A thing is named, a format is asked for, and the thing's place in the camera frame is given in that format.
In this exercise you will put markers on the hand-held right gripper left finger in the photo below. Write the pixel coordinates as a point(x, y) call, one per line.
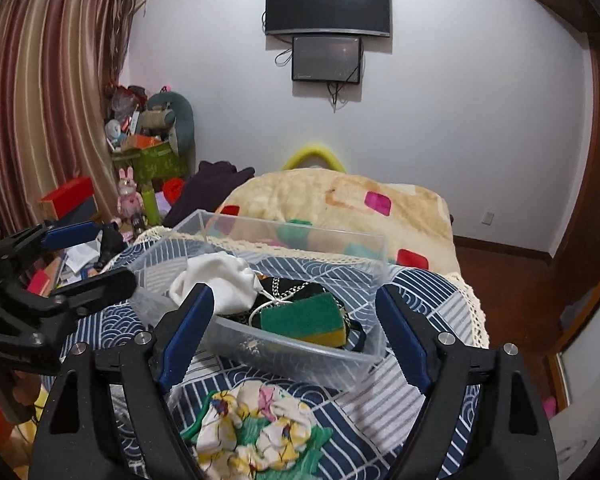
point(189, 332)

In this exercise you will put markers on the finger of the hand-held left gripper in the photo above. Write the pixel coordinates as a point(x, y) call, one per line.
point(100, 285)
point(70, 234)

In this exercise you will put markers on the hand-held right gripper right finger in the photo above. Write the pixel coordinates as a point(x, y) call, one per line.
point(404, 337)

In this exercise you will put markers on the clear plastic container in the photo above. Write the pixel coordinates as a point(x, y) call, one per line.
point(290, 357)

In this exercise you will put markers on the floral white green cloth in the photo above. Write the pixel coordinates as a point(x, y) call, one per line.
point(280, 432)

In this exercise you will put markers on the pile of papers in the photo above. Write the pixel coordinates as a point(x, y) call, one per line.
point(75, 262)

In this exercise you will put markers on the red box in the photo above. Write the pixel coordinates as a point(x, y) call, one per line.
point(67, 195)

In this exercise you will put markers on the blue patterned bedspread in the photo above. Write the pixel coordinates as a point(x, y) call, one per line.
point(447, 296)

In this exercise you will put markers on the pink bunny toy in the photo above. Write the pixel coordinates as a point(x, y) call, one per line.
point(130, 197)

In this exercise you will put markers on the green bottle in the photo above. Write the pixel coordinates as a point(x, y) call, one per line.
point(151, 205)

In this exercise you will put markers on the green yellow sponge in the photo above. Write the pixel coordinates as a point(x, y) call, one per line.
point(300, 319)

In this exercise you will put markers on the green storage box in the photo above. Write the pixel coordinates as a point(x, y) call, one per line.
point(152, 160)

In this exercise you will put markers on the red plastic item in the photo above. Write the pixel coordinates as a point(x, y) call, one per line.
point(172, 190)

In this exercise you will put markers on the pile of toys and packets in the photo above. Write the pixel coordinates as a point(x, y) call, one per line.
point(125, 120)

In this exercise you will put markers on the dark purple cloth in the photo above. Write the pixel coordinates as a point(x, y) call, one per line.
point(205, 185)

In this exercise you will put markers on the striped brown curtain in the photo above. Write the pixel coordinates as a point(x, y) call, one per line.
point(45, 85)

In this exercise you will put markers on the grey green plush toy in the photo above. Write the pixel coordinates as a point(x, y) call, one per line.
point(180, 120)

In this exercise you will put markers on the beige blanket with coloured squares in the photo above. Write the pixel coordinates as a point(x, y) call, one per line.
point(305, 195)

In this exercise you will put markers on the white board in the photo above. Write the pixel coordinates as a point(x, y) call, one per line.
point(590, 390)

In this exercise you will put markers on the white wall outlet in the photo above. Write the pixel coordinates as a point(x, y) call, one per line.
point(488, 218)

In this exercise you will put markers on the small black wall monitor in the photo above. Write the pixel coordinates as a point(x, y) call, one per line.
point(326, 59)

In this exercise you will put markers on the large black wall television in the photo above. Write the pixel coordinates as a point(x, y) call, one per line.
point(327, 5)

